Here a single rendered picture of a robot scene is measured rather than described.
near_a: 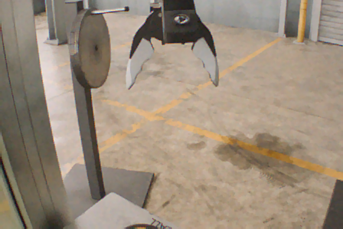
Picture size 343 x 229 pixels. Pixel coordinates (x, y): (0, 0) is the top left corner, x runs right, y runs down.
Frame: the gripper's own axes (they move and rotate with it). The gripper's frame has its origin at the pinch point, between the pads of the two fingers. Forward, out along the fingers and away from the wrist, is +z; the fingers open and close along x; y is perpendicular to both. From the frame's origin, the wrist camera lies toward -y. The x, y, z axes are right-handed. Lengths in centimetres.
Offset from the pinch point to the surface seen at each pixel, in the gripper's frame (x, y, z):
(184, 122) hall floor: -21, 157, 91
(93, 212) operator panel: 9.7, -26.2, 1.2
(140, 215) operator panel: 5.2, -26.7, 1.2
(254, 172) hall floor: -55, 90, 91
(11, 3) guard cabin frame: 12.9, -27.4, -17.9
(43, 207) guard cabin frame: 13.5, -28.1, -1.2
